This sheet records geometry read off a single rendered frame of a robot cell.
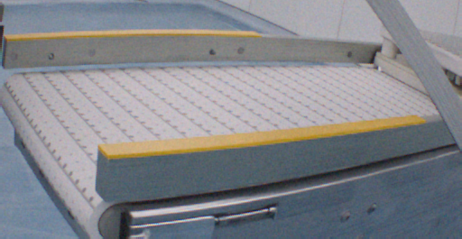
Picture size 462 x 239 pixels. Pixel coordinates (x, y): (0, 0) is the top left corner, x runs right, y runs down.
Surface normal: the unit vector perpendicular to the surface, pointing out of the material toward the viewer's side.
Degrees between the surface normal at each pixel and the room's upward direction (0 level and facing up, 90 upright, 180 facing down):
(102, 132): 0
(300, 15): 90
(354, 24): 90
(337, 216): 90
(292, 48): 90
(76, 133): 0
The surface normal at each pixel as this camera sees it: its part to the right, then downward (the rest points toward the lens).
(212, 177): 0.58, 0.37
